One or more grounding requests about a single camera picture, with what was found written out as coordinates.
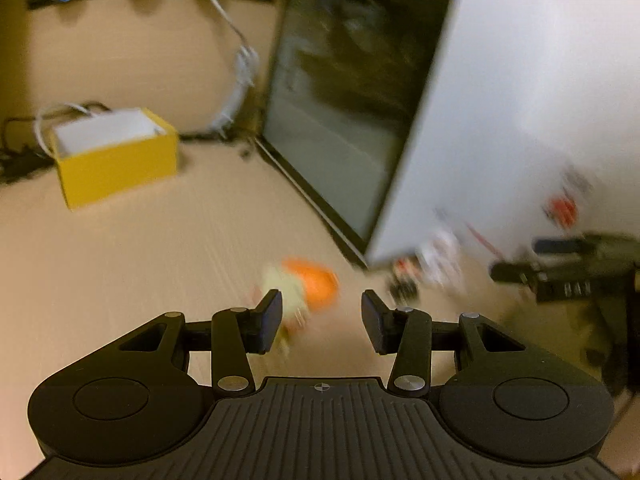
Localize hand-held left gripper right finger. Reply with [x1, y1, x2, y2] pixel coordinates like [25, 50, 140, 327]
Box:
[361, 289, 521, 398]

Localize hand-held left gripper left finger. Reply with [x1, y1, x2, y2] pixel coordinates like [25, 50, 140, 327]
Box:
[119, 289, 285, 395]

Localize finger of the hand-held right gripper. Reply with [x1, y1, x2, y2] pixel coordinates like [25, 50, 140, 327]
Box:
[532, 237, 594, 257]
[490, 261, 539, 287]

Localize orange toy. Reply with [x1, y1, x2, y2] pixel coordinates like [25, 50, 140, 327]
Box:
[281, 257, 342, 317]

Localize red white spiral coil pack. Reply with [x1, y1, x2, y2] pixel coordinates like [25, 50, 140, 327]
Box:
[390, 232, 468, 301]

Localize yellow box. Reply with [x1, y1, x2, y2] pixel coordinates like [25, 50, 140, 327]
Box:
[50, 107, 181, 210]

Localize white computer case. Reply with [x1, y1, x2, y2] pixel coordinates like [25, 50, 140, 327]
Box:
[255, 0, 640, 268]

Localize white paper sheets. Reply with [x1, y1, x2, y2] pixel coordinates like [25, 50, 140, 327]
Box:
[52, 109, 166, 158]

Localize white power cable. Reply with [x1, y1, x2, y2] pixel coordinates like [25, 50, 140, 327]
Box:
[205, 0, 260, 137]

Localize black cable bundle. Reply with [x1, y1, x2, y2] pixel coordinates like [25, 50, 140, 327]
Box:
[0, 117, 57, 186]

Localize white looped cable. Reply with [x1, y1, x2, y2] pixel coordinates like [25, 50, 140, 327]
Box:
[34, 102, 108, 158]

